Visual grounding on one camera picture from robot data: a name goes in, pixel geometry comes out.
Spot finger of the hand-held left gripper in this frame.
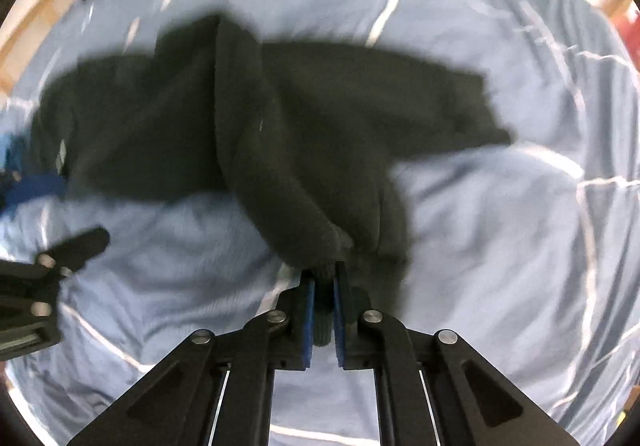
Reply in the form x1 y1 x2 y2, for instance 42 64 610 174
0 136 71 217
31 227 111 281

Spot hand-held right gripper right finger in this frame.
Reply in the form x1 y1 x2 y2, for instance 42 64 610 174
334 262 581 446

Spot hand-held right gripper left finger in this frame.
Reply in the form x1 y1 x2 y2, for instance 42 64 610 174
66 271 317 446

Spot light blue bed sheet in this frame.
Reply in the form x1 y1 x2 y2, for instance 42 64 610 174
0 0 640 446

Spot dark pants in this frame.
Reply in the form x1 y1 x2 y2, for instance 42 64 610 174
31 14 515 347

